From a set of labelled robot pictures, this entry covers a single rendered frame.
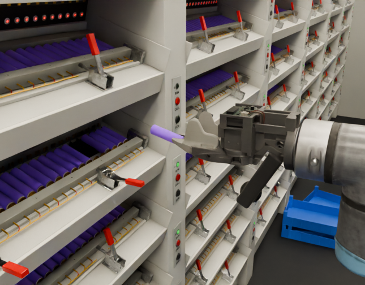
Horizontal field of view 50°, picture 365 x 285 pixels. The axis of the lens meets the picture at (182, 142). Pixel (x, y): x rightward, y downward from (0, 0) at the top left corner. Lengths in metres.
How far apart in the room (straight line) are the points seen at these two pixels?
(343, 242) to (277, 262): 1.49
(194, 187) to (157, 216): 0.21
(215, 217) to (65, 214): 0.76
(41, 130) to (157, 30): 0.35
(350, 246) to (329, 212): 1.78
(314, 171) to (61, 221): 0.40
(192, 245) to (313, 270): 1.00
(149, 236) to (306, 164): 0.48
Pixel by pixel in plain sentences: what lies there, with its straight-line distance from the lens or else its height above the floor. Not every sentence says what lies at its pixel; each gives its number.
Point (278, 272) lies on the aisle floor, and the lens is 2.06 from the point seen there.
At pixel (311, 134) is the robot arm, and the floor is 1.10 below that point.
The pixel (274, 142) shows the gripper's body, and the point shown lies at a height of 1.07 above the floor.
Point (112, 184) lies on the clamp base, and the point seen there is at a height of 0.95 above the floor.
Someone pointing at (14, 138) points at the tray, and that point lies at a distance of 0.56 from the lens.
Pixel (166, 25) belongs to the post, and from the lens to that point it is 0.83.
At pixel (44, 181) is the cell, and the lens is 0.72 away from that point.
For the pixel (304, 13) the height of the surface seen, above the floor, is 1.16.
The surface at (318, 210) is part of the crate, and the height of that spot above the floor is 0.10.
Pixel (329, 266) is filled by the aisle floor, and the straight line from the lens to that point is 2.17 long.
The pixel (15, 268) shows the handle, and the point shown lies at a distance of 0.56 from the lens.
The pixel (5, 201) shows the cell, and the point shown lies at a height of 0.98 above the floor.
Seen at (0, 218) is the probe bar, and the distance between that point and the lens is 0.65.
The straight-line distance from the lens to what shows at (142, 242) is 0.93.
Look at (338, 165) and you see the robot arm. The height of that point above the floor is 1.06.
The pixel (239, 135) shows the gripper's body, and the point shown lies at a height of 1.08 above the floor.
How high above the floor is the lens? 1.29
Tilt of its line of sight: 22 degrees down
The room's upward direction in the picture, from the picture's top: straight up
